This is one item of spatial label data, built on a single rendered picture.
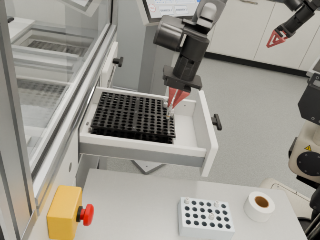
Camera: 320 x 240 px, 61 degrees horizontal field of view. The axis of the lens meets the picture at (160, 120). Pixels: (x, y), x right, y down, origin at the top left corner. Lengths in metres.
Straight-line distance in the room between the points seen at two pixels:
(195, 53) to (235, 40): 3.15
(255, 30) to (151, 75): 2.31
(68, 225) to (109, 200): 0.22
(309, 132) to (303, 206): 0.60
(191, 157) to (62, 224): 0.35
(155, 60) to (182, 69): 1.00
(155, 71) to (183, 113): 0.82
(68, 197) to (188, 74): 0.39
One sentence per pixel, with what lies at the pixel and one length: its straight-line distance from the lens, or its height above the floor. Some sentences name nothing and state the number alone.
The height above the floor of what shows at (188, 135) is 0.84.
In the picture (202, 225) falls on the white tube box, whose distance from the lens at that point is 0.70.
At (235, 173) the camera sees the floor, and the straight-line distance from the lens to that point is 2.07.
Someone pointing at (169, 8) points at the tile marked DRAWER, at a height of 1.01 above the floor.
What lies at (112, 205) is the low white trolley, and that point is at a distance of 0.72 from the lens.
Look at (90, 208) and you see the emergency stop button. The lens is 0.54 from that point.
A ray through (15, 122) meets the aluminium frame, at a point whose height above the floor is 1.14.
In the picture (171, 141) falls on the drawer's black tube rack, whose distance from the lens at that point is 0.74.
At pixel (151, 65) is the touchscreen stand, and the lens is 1.70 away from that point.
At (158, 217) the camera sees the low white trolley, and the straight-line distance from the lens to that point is 0.71.
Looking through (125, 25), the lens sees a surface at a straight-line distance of 2.44.
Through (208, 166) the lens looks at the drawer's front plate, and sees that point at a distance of 0.72.
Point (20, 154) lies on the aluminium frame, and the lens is 0.36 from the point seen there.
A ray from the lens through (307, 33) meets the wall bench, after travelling 4.00.
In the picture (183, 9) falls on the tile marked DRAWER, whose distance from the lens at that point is 1.58.
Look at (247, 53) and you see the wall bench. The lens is 3.89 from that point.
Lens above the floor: 1.33
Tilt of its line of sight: 35 degrees down
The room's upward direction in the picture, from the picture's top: 11 degrees clockwise
